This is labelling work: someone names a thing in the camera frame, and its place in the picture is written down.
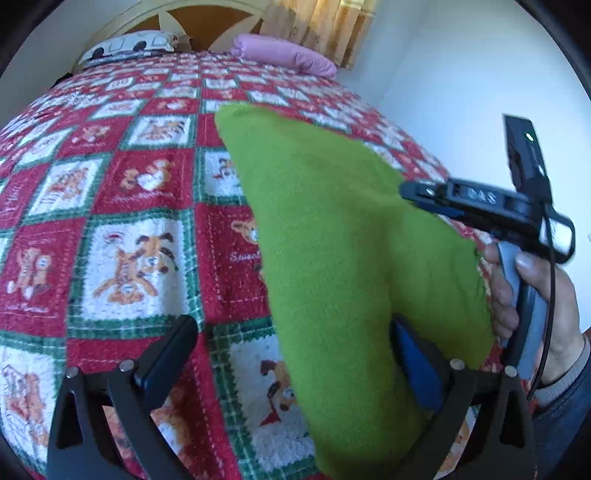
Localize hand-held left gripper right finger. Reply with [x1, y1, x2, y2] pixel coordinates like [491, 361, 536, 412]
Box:
[392, 314, 537, 480]

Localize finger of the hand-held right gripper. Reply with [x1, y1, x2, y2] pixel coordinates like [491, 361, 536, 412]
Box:
[399, 181, 467, 220]

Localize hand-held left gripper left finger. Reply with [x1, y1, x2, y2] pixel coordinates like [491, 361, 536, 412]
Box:
[46, 314, 199, 480]

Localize green striped knit sweater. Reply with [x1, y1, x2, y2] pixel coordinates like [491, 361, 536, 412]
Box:
[215, 104, 495, 478]

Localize person's right forearm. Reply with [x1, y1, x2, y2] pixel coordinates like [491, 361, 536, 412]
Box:
[531, 335, 591, 480]

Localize person's right hand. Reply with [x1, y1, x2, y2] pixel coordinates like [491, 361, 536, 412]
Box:
[482, 244, 586, 387]

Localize red checked printed blanket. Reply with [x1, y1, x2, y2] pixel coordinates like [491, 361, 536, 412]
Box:
[0, 48, 509, 480]

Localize orange striped curtain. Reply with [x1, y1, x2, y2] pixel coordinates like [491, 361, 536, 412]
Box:
[259, 0, 375, 70]

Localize pink pillow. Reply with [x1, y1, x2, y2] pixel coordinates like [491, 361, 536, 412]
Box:
[231, 33, 338, 79]

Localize cream and brown headboard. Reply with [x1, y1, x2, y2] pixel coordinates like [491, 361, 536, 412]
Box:
[74, 0, 278, 61]

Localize white printed pillow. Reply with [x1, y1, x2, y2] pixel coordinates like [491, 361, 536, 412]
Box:
[76, 31, 178, 65]

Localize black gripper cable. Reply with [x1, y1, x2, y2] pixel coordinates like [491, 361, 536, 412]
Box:
[526, 203, 560, 404]

